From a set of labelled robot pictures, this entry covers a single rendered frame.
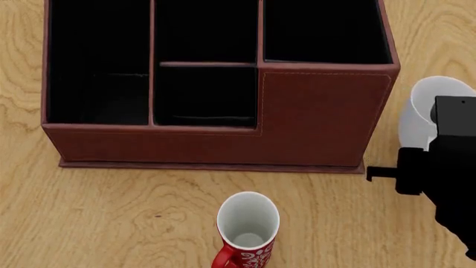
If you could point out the red mug with white print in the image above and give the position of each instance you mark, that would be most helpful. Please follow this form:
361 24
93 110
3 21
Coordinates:
260 252

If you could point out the brown leather desk caddy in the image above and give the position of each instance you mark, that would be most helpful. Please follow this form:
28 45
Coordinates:
316 111

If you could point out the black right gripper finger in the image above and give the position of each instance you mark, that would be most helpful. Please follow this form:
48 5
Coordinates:
455 114

